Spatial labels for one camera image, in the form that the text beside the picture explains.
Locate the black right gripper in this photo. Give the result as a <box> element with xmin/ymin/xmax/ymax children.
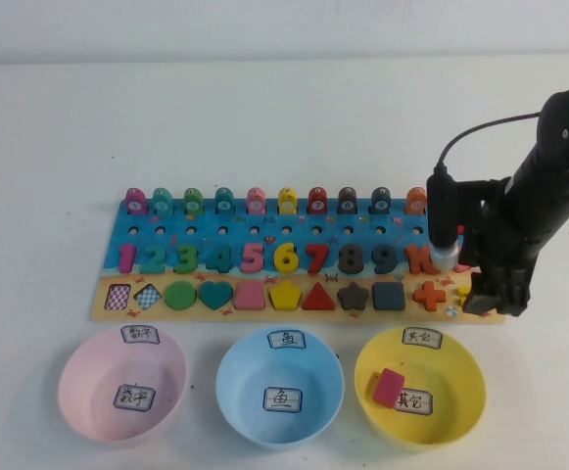
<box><xmin>459</xmin><ymin>195</ymin><xmax>549</xmax><ymax>318</ymax></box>

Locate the orange plus sign piece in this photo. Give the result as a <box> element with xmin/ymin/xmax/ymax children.
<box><xmin>411</xmin><ymin>281</ymin><xmax>448</xmax><ymax>312</ymax></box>

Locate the orange number ten piece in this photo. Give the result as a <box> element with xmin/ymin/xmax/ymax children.
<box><xmin>403</xmin><ymin>243</ymin><xmax>436</xmax><ymax>275</ymax></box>

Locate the yellow plastic bowl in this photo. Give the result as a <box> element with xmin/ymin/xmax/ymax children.
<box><xmin>354</xmin><ymin>326</ymin><xmax>488</xmax><ymax>450</ymax></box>

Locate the slate square piece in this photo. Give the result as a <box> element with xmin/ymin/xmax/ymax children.
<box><xmin>371</xmin><ymin>282</ymin><xmax>406</xmax><ymax>312</ymax></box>

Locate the slate number nine piece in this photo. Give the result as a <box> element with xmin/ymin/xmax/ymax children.
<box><xmin>371</xmin><ymin>243</ymin><xmax>399</xmax><ymax>275</ymax></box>

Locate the paper label inside yellow bowl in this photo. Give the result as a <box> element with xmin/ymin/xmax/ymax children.
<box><xmin>394</xmin><ymin>389</ymin><xmax>434</xmax><ymax>416</ymax></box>

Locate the pink rectangle puzzle piece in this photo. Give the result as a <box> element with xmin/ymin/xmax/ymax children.
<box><xmin>371</xmin><ymin>367</ymin><xmax>407</xmax><ymax>407</ymax></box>

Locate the brown star piece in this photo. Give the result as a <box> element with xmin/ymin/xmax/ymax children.
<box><xmin>336</xmin><ymin>281</ymin><xmax>370</xmax><ymax>312</ymax></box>

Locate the brown number eight piece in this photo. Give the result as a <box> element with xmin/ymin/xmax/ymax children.
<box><xmin>337</xmin><ymin>243</ymin><xmax>365</xmax><ymax>274</ymax></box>

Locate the red triangle piece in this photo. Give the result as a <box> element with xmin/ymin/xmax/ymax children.
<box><xmin>301</xmin><ymin>282</ymin><xmax>338</xmax><ymax>312</ymax></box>

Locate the red number seven piece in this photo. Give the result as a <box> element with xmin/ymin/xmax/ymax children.
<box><xmin>304</xmin><ymin>243</ymin><xmax>333</xmax><ymax>274</ymax></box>

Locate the yellow pentagon piece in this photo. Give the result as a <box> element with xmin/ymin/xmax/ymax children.
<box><xmin>269</xmin><ymin>281</ymin><xmax>305</xmax><ymax>312</ymax></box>

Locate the yellow number six piece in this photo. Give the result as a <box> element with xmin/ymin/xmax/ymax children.
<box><xmin>272</xmin><ymin>242</ymin><xmax>301</xmax><ymax>274</ymax></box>

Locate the paper label inside blue bowl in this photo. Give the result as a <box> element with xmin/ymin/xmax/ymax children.
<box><xmin>262</xmin><ymin>386</ymin><xmax>305</xmax><ymax>415</ymax></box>

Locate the pink trapezoid piece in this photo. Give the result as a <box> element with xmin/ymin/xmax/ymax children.
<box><xmin>233</xmin><ymin>282</ymin><xmax>266</xmax><ymax>311</ymax></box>

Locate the pink number five piece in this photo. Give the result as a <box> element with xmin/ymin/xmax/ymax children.
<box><xmin>239</xmin><ymin>243</ymin><xmax>266</xmax><ymax>275</ymax></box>

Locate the colourful wooden puzzle board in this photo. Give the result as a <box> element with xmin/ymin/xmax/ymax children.
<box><xmin>89</xmin><ymin>198</ymin><xmax>506</xmax><ymax>325</ymax></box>

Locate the teal number four piece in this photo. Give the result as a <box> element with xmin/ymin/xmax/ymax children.
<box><xmin>205</xmin><ymin>243</ymin><xmax>234</xmax><ymax>274</ymax></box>

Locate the teal heart piece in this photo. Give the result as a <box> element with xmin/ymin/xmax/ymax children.
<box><xmin>198</xmin><ymin>281</ymin><xmax>235</xmax><ymax>311</ymax></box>

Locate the blue plastic bowl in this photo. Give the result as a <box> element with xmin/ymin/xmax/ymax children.
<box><xmin>214</xmin><ymin>326</ymin><xmax>345</xmax><ymax>449</ymax></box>

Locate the green number three piece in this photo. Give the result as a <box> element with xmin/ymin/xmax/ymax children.
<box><xmin>173</xmin><ymin>243</ymin><xmax>200</xmax><ymax>275</ymax></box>

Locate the green circle piece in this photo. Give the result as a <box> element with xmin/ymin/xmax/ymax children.
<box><xmin>164</xmin><ymin>281</ymin><xmax>199</xmax><ymax>311</ymax></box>

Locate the mint number two piece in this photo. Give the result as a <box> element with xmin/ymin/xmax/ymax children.
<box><xmin>140</xmin><ymin>243</ymin><xmax>167</xmax><ymax>275</ymax></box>

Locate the magenta number one piece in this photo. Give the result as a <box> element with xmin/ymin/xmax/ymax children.
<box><xmin>118</xmin><ymin>243</ymin><xmax>136</xmax><ymax>274</ymax></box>

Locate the paper label inside pink bowl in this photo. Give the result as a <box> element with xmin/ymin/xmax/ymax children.
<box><xmin>113</xmin><ymin>384</ymin><xmax>157</xmax><ymax>413</ymax></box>

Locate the pink plastic bowl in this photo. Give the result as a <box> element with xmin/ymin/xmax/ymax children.
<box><xmin>57</xmin><ymin>325</ymin><xmax>188</xmax><ymax>445</ymax></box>

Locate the paper label on yellow rim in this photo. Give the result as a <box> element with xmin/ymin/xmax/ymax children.
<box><xmin>402</xmin><ymin>326</ymin><xmax>444</xmax><ymax>350</ymax></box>

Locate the orange fish peg ten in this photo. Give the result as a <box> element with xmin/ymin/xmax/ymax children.
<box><xmin>404</xmin><ymin>186</ymin><xmax>428</xmax><ymax>215</ymax></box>

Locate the slate fish peg nine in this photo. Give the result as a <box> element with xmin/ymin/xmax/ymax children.
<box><xmin>370</xmin><ymin>186</ymin><xmax>393</xmax><ymax>215</ymax></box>

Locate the brown fish peg eight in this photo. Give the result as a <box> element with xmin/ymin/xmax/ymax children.
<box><xmin>336</xmin><ymin>186</ymin><xmax>358</xmax><ymax>215</ymax></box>

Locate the red fish peg seven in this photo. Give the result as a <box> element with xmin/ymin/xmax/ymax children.
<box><xmin>307</xmin><ymin>187</ymin><xmax>329</xmax><ymax>215</ymax></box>

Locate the paper label on blue rim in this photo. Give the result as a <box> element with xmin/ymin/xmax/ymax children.
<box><xmin>266</xmin><ymin>329</ymin><xmax>308</xmax><ymax>351</ymax></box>

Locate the yellow fish peg six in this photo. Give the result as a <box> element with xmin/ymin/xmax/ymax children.
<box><xmin>277</xmin><ymin>187</ymin><xmax>299</xmax><ymax>215</ymax></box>

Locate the pink fish peg five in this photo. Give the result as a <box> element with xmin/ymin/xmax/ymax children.
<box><xmin>245</xmin><ymin>187</ymin><xmax>267</xmax><ymax>215</ymax></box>

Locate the teal fish peg four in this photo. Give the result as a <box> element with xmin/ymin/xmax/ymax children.
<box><xmin>213</xmin><ymin>187</ymin><xmax>236</xmax><ymax>215</ymax></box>

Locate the green fish peg three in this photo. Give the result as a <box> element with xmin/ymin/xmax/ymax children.
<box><xmin>182</xmin><ymin>187</ymin><xmax>205</xmax><ymax>216</ymax></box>

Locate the mint fish peg two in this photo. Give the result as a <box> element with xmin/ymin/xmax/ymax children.
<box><xmin>151</xmin><ymin>187</ymin><xmax>174</xmax><ymax>216</ymax></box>

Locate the paper label on pink rim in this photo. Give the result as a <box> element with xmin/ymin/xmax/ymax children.
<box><xmin>119</xmin><ymin>325</ymin><xmax>161</xmax><ymax>347</ymax></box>

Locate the magenta fish peg one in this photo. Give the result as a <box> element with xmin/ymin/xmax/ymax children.
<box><xmin>124</xmin><ymin>187</ymin><xmax>148</xmax><ymax>216</ymax></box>

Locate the black cylindrical wrist camera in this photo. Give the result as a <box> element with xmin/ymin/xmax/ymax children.
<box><xmin>426</xmin><ymin>165</ymin><xmax>462</xmax><ymax>273</ymax></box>

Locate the thin black camera cable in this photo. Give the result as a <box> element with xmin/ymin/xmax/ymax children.
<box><xmin>437</xmin><ymin>112</ymin><xmax>544</xmax><ymax>171</ymax></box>

